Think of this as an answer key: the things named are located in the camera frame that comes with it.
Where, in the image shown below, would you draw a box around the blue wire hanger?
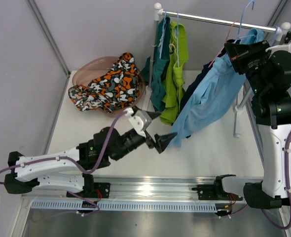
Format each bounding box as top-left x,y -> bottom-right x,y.
268,26 -> 283,46

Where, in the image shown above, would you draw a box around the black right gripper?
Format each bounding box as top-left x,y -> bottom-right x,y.
225,40 -> 273,96

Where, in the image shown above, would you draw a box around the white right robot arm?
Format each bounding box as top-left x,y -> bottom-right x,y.
213,41 -> 291,209

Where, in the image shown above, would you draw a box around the blue hanger under teal shorts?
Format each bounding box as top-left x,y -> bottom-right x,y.
158,13 -> 167,59

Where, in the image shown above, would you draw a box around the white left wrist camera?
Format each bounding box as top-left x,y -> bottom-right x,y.
124,107 -> 152,138

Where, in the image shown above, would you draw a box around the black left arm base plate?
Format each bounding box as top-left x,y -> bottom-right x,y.
74,182 -> 111,199

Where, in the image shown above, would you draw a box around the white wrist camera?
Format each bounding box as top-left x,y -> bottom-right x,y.
265,31 -> 291,54
124,107 -> 152,138

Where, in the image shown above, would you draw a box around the pink translucent plastic basin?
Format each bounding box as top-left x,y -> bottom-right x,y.
71,56 -> 146,116

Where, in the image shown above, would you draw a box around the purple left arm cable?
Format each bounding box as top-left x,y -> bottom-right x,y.
0,111 -> 134,219

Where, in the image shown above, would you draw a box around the pink wire hanger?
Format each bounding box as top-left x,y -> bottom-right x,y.
208,21 -> 240,67

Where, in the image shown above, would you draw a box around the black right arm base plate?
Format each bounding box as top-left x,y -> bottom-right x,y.
191,184 -> 243,201

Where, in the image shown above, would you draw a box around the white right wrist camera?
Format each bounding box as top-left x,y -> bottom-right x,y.
265,31 -> 291,54

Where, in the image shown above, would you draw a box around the aluminium mounting rail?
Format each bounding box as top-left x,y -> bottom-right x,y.
21,175 -> 291,213

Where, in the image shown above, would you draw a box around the teal green shorts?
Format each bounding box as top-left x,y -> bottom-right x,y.
150,16 -> 171,111

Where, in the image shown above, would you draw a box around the navy blue shorts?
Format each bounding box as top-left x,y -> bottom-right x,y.
180,39 -> 240,139

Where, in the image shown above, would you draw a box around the light blue shorts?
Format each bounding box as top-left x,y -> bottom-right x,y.
167,27 -> 264,148

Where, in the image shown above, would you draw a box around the silver clothes rack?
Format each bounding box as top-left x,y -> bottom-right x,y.
142,2 -> 291,138

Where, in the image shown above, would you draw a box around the lime green shorts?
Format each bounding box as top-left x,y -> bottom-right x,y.
160,22 -> 189,125

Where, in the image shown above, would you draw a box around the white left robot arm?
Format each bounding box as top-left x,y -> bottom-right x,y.
3,109 -> 177,198

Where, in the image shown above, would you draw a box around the orange camouflage shorts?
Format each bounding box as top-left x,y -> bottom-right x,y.
68,52 -> 141,114

